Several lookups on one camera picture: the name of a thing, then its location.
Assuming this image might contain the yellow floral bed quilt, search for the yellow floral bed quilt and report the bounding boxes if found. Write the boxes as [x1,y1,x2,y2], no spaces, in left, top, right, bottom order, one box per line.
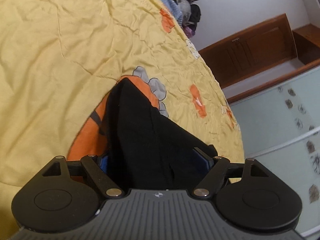
[1,0,244,239]

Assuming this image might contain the blue bedsheet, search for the blue bedsheet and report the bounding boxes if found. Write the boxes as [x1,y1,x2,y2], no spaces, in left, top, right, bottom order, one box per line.
[161,0,183,25]

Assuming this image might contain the brown wooden door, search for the brown wooden door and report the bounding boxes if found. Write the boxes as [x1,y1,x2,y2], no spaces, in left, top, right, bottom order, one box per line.
[198,13,320,104]

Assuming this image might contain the black pants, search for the black pants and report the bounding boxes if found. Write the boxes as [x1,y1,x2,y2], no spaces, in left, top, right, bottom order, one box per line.
[103,78,217,191]

